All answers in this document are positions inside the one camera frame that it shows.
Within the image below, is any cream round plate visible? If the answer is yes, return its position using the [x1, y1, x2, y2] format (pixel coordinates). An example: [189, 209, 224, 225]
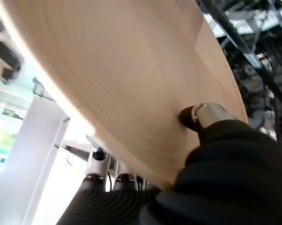
[0, 0, 250, 191]

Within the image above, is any dishwasher lower wire rack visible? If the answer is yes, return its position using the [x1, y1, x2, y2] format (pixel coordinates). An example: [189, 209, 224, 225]
[197, 0, 282, 146]

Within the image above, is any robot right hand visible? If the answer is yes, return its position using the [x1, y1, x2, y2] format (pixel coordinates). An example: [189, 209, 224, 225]
[56, 102, 282, 225]

